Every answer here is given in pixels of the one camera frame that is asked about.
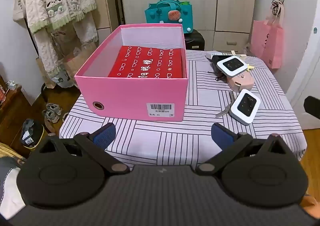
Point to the yellow starfish hair clip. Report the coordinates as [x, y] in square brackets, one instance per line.
[250, 67]

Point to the silver keys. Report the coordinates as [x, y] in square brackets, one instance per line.
[226, 110]

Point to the white charger plug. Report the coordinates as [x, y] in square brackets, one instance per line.
[212, 54]

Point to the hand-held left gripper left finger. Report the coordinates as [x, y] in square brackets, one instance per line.
[105, 133]

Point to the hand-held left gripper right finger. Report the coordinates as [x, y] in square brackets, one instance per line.
[222, 136]

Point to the teal felt handbag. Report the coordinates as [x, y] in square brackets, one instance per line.
[160, 13]

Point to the pink cardboard box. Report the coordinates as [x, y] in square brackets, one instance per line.
[120, 95]

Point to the cream fluffy pajama pants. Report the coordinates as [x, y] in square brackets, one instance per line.
[47, 50]

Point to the beige wooden wardrobe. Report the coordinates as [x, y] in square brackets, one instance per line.
[225, 3]

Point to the brown wooden cabinet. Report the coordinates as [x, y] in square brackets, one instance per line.
[13, 110]

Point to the striped tablecloth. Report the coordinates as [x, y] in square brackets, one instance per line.
[175, 140]

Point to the yellow trash bin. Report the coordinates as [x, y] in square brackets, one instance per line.
[31, 133]

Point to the beige canvas tote bag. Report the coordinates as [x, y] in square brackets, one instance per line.
[19, 5]

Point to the black hard suitcase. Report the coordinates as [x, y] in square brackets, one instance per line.
[195, 40]

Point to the brown paper bag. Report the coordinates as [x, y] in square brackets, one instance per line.
[72, 65]

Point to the white and black pocket router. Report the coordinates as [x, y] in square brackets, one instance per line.
[230, 65]
[246, 105]

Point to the white door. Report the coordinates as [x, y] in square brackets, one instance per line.
[300, 65]

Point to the pink tote bag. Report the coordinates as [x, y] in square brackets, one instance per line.
[267, 40]

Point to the grey sneaker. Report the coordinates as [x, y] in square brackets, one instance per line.
[50, 116]
[55, 108]

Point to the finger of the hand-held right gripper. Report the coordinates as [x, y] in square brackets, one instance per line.
[313, 107]

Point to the red patterned box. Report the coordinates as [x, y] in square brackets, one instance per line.
[145, 63]

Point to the black rectangular device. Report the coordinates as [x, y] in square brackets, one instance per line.
[217, 70]

